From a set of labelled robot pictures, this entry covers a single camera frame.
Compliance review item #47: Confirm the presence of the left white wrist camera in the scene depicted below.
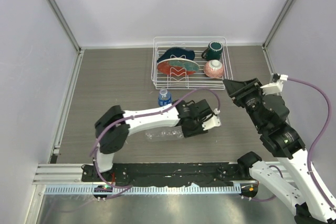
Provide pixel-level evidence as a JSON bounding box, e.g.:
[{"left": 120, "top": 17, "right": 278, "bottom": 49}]
[{"left": 202, "top": 109, "right": 221, "bottom": 131}]

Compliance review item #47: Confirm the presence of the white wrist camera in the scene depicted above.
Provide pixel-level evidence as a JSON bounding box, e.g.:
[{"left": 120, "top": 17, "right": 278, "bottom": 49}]
[
  {"left": 202, "top": 109, "right": 221, "bottom": 131},
  {"left": 261, "top": 73, "right": 288, "bottom": 95}
]

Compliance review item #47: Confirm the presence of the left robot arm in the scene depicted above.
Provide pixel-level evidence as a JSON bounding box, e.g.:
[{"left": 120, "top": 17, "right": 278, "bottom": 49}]
[{"left": 93, "top": 99, "right": 221, "bottom": 182}]

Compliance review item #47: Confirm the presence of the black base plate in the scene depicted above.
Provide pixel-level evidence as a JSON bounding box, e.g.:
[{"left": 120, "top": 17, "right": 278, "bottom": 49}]
[{"left": 80, "top": 161, "right": 259, "bottom": 187}]

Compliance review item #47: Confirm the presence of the pink patterned bowl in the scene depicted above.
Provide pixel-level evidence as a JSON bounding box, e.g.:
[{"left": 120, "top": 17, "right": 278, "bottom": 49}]
[{"left": 203, "top": 60, "right": 224, "bottom": 79}]

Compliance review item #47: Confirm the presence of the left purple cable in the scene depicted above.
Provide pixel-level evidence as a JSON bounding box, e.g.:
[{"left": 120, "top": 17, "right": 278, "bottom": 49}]
[{"left": 89, "top": 87, "right": 221, "bottom": 199}]

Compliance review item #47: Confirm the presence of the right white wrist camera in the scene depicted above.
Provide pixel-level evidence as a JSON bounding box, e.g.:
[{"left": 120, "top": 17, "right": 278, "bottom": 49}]
[{"left": 261, "top": 73, "right": 288, "bottom": 95}]

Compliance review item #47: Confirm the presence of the white wire dish rack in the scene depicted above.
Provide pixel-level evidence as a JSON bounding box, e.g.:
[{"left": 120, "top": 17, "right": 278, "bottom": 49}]
[{"left": 151, "top": 36, "right": 233, "bottom": 90}]

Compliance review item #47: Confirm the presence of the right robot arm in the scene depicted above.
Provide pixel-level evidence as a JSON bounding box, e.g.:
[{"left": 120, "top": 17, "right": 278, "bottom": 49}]
[{"left": 223, "top": 74, "right": 335, "bottom": 223}]

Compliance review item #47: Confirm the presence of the red teal plate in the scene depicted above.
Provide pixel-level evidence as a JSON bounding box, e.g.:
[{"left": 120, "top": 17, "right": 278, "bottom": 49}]
[{"left": 157, "top": 58, "right": 200, "bottom": 76}]

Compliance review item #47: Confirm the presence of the blue labelled plastic bottle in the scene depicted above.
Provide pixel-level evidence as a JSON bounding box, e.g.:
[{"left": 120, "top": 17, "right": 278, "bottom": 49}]
[{"left": 158, "top": 88, "right": 172, "bottom": 106}]

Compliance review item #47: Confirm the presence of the slotted cable duct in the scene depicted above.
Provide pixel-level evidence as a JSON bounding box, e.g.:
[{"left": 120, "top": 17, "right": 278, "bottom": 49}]
[{"left": 44, "top": 184, "right": 241, "bottom": 195}]

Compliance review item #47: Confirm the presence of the dark green mug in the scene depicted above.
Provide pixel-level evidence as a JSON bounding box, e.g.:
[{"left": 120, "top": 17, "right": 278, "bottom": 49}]
[{"left": 201, "top": 41, "right": 223, "bottom": 61}]

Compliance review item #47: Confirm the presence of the clear unlabelled plastic bottle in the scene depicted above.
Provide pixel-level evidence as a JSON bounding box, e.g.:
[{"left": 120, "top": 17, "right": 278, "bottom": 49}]
[{"left": 145, "top": 126, "right": 184, "bottom": 142}]

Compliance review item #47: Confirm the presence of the dark blue plate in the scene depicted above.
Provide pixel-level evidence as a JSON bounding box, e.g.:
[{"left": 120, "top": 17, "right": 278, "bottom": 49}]
[{"left": 156, "top": 47, "right": 195, "bottom": 63}]

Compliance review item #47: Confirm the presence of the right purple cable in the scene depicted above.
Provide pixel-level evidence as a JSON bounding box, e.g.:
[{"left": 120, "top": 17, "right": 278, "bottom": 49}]
[{"left": 241, "top": 77, "right": 336, "bottom": 211}]

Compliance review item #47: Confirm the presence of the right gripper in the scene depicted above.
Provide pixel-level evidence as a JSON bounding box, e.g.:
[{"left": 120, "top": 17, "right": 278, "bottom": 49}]
[{"left": 223, "top": 77, "right": 266, "bottom": 131}]

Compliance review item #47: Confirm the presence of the purple cable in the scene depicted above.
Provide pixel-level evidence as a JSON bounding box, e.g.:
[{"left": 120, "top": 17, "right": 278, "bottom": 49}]
[
  {"left": 89, "top": 87, "right": 221, "bottom": 199},
  {"left": 241, "top": 77, "right": 336, "bottom": 211}
]

